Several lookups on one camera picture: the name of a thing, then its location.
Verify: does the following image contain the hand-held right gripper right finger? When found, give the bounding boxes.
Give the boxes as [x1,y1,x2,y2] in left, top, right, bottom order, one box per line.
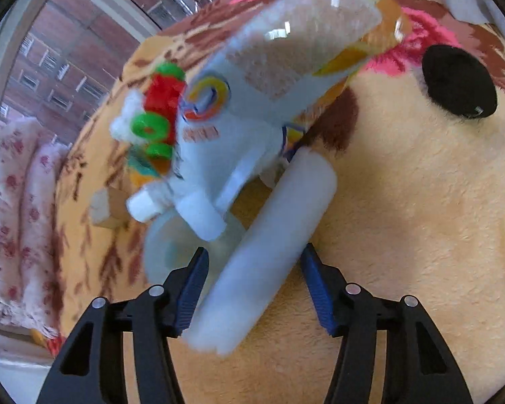
[301,243,474,404]

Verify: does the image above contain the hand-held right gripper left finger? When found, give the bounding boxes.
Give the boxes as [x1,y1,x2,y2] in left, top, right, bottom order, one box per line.
[36,247,210,404]

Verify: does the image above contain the white foam tube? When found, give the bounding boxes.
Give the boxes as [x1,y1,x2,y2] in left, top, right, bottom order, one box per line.
[181,147,337,354]

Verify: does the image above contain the clear plastic lid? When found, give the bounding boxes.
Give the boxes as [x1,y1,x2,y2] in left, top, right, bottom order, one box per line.
[144,212,247,289]

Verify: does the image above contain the brown cardboard scrap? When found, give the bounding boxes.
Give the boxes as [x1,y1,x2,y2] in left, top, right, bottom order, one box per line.
[90,187,131,231]

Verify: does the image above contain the yellow floral blanket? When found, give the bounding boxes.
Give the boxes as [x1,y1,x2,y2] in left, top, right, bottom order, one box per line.
[50,0,505,404]

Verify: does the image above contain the white red floral pillows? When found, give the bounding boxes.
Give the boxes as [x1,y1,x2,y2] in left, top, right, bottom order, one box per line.
[0,118,70,337]

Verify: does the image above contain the black round plush pad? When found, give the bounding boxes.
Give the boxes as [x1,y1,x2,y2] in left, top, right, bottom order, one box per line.
[421,44,498,119]

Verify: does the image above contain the red brick building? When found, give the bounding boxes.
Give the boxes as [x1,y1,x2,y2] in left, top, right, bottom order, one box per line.
[0,0,270,144]

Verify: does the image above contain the white bed frame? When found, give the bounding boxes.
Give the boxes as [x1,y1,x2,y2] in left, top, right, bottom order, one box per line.
[0,328,57,392]

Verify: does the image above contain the white window frame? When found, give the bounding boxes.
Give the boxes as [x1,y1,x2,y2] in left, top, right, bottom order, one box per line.
[0,0,165,152]

